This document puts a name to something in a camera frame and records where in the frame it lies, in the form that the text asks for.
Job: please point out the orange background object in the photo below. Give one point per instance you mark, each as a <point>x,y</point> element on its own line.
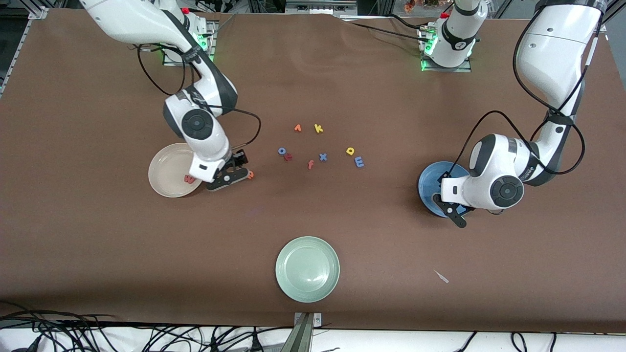
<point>409,6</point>

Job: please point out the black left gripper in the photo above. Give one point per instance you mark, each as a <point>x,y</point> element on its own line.
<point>442,177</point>

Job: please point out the aluminium table frame rail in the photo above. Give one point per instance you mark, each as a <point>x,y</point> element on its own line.
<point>22,39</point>

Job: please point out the pink foam letter w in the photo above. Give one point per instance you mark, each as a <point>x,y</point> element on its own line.
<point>189,179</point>

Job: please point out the grey metal box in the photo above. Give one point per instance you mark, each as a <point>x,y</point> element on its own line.
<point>320,7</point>

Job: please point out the pale green plate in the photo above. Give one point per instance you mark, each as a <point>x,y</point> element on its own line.
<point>307,269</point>

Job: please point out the brown table cover sheet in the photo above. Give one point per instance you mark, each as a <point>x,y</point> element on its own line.
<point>98,244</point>

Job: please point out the white paper scrap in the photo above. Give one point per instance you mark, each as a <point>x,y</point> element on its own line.
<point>441,276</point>

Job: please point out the metal table edge bracket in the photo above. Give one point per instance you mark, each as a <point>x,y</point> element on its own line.
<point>305,330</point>

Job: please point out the beige brown plate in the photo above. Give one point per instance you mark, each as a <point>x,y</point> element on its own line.
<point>168,168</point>

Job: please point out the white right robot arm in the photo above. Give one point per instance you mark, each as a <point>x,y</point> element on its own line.
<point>215,146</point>

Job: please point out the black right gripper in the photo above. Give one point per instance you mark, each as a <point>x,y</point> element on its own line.
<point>239,160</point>

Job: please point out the blue foam letter m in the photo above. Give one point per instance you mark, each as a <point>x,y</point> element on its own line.
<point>359,162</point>

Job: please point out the aluminium corner bracket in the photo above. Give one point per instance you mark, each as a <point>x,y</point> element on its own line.
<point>602,27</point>

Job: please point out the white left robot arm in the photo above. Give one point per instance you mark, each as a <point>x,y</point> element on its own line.
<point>552,49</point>

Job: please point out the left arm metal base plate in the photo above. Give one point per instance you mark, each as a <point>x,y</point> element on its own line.
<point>430,66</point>

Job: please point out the blue plate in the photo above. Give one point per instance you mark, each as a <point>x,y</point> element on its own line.
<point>428,186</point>

